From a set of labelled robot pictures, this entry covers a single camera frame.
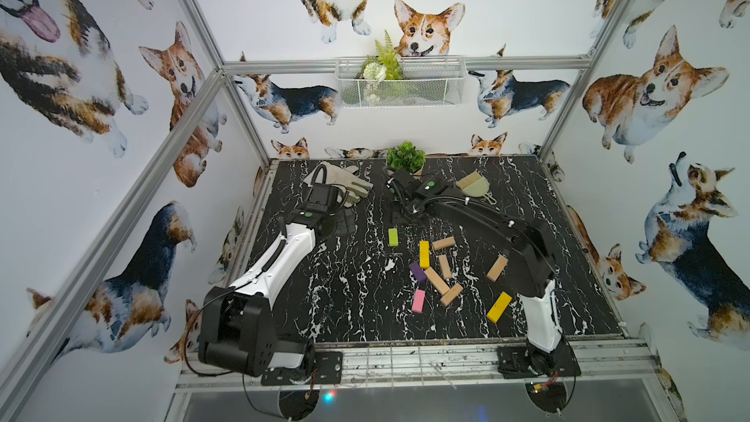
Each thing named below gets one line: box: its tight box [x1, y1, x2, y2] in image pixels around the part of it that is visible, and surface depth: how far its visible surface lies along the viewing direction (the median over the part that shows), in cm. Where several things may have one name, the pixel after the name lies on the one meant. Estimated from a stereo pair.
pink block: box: [412, 288, 426, 313], surface depth 86 cm
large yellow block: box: [486, 291, 513, 325], surface depth 83 cm
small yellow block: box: [418, 240, 431, 270], surface depth 95 cm
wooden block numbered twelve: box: [440, 283, 463, 307], surface depth 87 cm
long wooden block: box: [423, 265, 451, 296], surface depth 90 cm
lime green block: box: [387, 227, 400, 248], surface depth 100 cm
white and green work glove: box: [302, 161, 375, 209], surface depth 113 cm
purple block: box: [409, 261, 427, 283], surface depth 92 cm
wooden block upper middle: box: [431, 235, 457, 251], surface depth 99 cm
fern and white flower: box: [361, 29, 405, 85], surface depth 83 cm
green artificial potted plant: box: [385, 140, 427, 174], surface depth 105 cm
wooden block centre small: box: [438, 253, 453, 280], surface depth 92 cm
